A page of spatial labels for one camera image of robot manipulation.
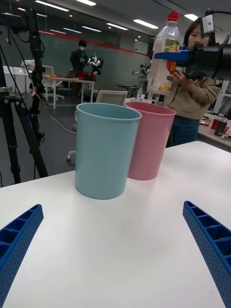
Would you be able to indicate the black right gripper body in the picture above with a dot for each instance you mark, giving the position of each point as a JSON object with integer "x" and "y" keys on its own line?
{"x": 204, "y": 62}

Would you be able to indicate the pink plastic bin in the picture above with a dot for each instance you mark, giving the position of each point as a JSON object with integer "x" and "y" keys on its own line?
{"x": 154, "y": 144}

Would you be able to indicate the dark drink bottle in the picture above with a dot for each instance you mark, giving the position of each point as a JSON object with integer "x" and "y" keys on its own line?
{"x": 220, "y": 128}

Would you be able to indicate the small humanoid robot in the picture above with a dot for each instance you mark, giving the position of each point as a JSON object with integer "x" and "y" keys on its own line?
{"x": 96, "y": 61}

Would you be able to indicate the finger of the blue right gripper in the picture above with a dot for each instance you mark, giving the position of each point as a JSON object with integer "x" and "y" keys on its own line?
{"x": 185, "y": 48}
{"x": 173, "y": 56}

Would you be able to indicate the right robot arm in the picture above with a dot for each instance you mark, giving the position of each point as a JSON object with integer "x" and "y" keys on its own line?
{"x": 227, "y": 60}

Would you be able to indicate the clear bottle with red cap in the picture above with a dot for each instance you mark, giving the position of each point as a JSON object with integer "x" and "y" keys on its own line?
{"x": 158, "y": 79}

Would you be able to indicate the white table with white legs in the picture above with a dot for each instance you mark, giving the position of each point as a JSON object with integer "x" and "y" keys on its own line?
{"x": 72, "y": 79}

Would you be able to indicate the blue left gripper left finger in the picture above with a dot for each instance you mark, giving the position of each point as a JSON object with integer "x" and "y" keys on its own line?
{"x": 14, "y": 245}

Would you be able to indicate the pale blue plastic bin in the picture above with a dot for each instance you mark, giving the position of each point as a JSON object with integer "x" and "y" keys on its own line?
{"x": 103, "y": 156}

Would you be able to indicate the black tripod with blue marks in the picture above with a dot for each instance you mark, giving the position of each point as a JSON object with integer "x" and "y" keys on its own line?
{"x": 10, "y": 134}

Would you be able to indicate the pale desk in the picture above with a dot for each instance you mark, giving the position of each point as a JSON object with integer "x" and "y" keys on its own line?
{"x": 209, "y": 134}

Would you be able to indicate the person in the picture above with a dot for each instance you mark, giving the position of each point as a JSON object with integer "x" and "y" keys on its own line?
{"x": 190, "y": 101}
{"x": 77, "y": 60}

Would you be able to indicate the red can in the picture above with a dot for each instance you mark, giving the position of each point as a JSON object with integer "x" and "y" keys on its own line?
{"x": 214, "y": 124}

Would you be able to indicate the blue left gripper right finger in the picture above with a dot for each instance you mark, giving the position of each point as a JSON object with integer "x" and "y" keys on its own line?
{"x": 211, "y": 243}

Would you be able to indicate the person's hand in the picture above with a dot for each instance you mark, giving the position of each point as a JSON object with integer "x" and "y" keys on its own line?
{"x": 180, "y": 75}

